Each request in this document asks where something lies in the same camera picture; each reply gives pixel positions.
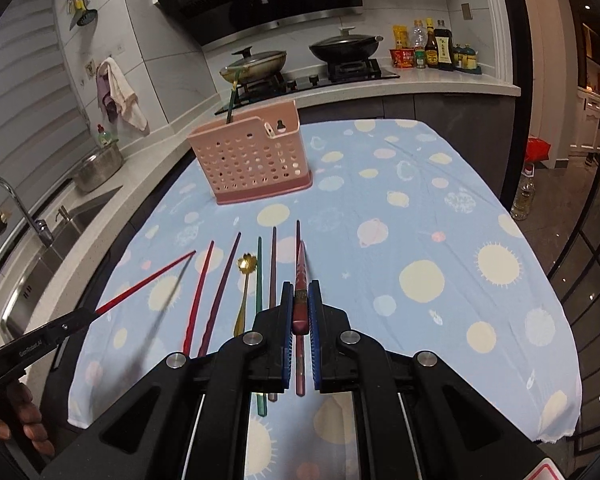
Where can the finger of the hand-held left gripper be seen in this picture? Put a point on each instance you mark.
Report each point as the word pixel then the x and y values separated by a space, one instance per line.
pixel 75 322

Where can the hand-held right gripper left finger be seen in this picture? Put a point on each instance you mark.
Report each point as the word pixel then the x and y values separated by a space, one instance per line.
pixel 287 330

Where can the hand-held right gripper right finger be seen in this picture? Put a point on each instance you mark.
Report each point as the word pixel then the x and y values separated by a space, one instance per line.
pixel 316 335

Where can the patterned red chopstick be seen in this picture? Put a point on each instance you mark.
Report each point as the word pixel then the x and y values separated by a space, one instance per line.
pixel 300 305

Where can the green chopstick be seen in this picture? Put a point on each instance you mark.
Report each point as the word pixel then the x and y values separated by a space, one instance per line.
pixel 259 280
pixel 231 100

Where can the brown chopstick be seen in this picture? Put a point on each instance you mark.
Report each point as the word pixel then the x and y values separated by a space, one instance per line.
pixel 273 270

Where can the dark red chopstick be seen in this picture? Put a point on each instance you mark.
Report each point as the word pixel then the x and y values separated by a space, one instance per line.
pixel 222 290
pixel 298 232

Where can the gold flower spoon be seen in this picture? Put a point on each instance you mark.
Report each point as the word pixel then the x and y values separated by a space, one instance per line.
pixel 243 263

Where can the pink perforated utensil basket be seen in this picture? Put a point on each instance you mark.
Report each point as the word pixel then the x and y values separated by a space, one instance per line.
pixel 250 170

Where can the person's left hand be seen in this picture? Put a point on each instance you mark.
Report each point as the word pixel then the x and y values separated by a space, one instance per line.
pixel 27 415

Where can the steel sink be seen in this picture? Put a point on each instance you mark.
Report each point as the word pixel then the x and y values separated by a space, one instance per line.
pixel 55 260

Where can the steel faucet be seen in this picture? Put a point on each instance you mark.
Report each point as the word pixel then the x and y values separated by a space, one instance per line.
pixel 27 215

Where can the steel bowl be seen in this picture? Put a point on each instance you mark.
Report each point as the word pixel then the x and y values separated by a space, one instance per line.
pixel 97 170

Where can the blue planet print tablecloth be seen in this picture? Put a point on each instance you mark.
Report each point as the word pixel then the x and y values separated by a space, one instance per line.
pixel 405 200

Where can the green dish soap bottle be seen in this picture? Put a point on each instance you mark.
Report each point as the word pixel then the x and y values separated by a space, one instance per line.
pixel 106 137

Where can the purple cloth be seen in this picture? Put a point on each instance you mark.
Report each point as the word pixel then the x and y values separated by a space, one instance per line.
pixel 105 95

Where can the beige towel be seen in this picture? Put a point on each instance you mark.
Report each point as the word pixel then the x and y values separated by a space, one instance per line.
pixel 125 95

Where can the cooking oil bottle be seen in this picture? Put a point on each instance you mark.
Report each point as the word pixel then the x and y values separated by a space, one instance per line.
pixel 522 197

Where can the black gas stove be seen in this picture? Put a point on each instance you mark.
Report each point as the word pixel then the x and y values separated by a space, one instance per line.
pixel 310 82

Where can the olive wok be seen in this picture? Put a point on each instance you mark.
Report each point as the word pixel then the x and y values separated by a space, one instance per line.
pixel 260 74

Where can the glass lid of olive wok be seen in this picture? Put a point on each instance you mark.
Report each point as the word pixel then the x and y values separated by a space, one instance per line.
pixel 252 59

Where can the black wok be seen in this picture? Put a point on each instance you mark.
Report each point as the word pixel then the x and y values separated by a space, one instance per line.
pixel 345 54

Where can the red bag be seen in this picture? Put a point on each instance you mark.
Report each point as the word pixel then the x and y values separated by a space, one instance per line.
pixel 537 149

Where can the red instant noodle cup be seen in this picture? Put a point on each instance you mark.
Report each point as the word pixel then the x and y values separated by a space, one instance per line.
pixel 402 57

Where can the green cap spice jar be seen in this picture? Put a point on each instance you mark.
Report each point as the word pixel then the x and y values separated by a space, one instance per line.
pixel 419 60

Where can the glass lid of black wok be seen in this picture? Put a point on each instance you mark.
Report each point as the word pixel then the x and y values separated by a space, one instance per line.
pixel 342 39

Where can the green seasoning tray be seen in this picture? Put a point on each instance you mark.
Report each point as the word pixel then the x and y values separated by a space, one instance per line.
pixel 467 69

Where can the brown sauce bottle yellow label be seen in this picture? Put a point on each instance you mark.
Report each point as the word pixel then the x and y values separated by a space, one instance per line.
pixel 432 50

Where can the yellow seasoning packet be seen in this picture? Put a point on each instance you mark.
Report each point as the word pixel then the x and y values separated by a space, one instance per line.
pixel 400 37

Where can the small seasoning jar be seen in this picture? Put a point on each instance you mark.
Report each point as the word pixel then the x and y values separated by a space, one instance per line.
pixel 470 56
pixel 458 55

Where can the dark soy sauce bottle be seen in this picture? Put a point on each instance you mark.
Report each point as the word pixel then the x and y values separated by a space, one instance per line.
pixel 445 47

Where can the clear plastic bottle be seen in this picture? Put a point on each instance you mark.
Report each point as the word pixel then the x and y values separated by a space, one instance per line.
pixel 419 35

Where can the white cabinet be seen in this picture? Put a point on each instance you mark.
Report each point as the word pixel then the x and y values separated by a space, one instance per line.
pixel 592 120

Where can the wall sticker hook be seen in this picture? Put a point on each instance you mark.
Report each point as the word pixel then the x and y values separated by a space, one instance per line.
pixel 90 72

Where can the grey wall switch plate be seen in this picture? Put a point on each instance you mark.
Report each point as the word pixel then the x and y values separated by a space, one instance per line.
pixel 466 11

